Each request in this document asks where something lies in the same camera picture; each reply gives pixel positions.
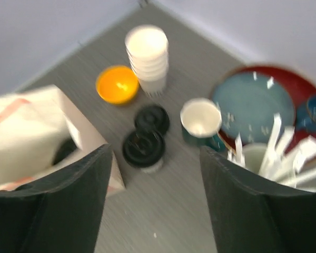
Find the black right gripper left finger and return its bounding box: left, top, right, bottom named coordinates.
left=0, top=144, right=112, bottom=253

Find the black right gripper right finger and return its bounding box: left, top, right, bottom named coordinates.
left=200, top=147, right=316, bottom=253

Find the brown paper takeout bag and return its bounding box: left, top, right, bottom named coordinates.
left=0, top=84, right=126, bottom=198

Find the stack of white paper cups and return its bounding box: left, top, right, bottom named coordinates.
left=125, top=25, right=169, bottom=97

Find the white paper cup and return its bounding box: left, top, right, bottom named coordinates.
left=141, top=158, right=164, bottom=173

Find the white straw holder tin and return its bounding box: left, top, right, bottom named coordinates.
left=242, top=143, right=316, bottom=192

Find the dark green ceramic mug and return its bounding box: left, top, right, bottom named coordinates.
left=180, top=98, right=226, bottom=152

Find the blue ceramic plate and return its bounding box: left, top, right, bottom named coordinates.
left=212, top=71, right=296, bottom=144

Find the dark blue ceramic cup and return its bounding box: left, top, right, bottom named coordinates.
left=295, top=95, right=316, bottom=133

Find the orange plastic bowl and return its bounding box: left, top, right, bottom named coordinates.
left=95, top=65, right=140, bottom=105

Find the red round tray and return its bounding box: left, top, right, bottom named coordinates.
left=210, top=63, right=316, bottom=167

